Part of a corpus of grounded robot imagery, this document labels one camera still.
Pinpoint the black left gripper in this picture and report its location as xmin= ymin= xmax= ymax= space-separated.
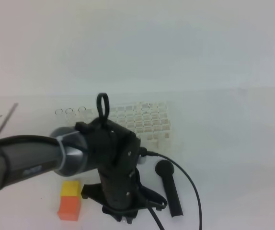
xmin=75 ymin=118 xmax=168 ymax=216

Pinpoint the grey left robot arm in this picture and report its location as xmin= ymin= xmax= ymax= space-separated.
xmin=0 ymin=113 xmax=167 ymax=216

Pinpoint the white test tube rack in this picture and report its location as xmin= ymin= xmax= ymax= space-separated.
xmin=84 ymin=101 xmax=172 ymax=149

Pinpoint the black scoop tool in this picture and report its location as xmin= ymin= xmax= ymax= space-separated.
xmin=155 ymin=160 xmax=183 ymax=218

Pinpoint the yellow block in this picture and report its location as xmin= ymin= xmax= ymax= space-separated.
xmin=60 ymin=181 xmax=81 ymax=197

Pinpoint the orange block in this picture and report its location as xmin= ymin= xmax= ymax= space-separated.
xmin=57 ymin=196 xmax=81 ymax=221

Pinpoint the black left camera cable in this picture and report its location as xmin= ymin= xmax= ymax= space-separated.
xmin=139 ymin=148 xmax=203 ymax=230

